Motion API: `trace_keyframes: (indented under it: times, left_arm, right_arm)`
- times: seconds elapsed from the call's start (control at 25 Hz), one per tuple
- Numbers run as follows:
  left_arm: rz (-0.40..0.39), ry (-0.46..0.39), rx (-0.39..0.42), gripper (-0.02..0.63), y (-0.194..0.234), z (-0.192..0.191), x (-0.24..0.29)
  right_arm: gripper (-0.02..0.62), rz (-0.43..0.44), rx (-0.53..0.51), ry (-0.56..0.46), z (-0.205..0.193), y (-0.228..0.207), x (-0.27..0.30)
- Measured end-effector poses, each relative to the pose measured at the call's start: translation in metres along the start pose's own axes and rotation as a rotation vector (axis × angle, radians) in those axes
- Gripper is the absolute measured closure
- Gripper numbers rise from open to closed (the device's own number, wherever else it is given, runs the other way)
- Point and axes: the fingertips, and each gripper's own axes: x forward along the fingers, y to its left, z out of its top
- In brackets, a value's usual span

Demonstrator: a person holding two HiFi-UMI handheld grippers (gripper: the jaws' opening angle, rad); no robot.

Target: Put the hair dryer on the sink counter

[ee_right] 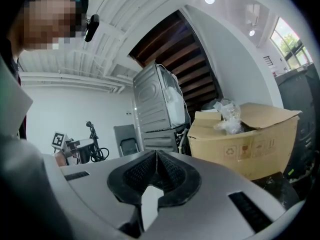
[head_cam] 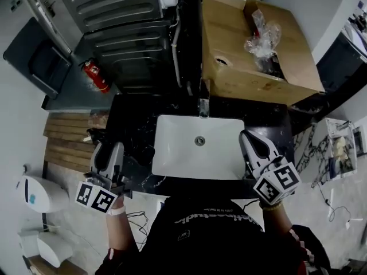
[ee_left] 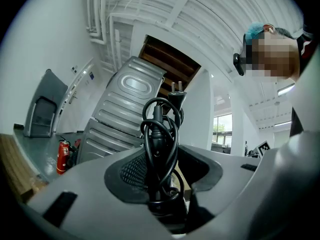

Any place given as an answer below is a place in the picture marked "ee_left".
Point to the white door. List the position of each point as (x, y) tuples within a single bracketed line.
[(75, 99)]

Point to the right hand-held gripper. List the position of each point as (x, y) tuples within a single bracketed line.
[(264, 148)]

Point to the grey waste bin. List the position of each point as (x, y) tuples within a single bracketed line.
[(43, 109)]

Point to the brown wooden staircase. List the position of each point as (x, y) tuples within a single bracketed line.
[(172, 59)]

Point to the grey metal washing machine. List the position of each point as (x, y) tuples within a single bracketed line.
[(130, 96), (105, 141)]

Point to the blue hair cap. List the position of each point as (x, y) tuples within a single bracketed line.
[(255, 31)]

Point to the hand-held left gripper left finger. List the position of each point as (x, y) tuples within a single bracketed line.
[(95, 204)]

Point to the white earbud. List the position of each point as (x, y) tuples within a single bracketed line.
[(271, 29)]

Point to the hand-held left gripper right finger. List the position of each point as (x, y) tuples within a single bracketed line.
[(225, 174)]

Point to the tube ceiling light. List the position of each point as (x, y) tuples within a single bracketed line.
[(286, 89), (282, 123)]

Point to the window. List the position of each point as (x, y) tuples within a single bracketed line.
[(221, 131)]

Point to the white wall pipes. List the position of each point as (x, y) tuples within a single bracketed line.
[(96, 14)]

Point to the person's left forearm white sleeve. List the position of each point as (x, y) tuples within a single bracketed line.
[(290, 189)]

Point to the blue wall sign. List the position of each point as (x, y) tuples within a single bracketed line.
[(91, 76)]

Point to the black head-worn camera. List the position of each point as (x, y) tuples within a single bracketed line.
[(238, 64)]

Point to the red fire extinguisher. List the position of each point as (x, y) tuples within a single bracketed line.
[(77, 143), (63, 156)]

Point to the person's head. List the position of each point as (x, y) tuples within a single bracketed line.
[(277, 56)]

